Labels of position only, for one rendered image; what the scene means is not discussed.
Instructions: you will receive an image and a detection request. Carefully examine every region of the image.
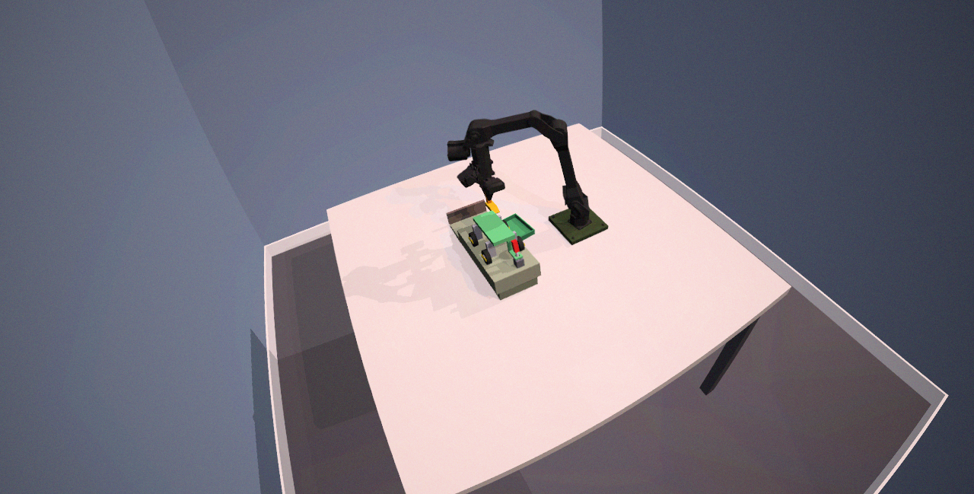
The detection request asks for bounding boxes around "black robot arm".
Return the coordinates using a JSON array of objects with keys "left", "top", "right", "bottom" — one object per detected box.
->
[{"left": 447, "top": 110, "right": 592, "bottom": 230}]

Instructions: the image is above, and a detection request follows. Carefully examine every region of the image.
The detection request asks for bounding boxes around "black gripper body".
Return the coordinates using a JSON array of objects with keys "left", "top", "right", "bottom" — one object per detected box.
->
[{"left": 471, "top": 158, "right": 505, "bottom": 194}]

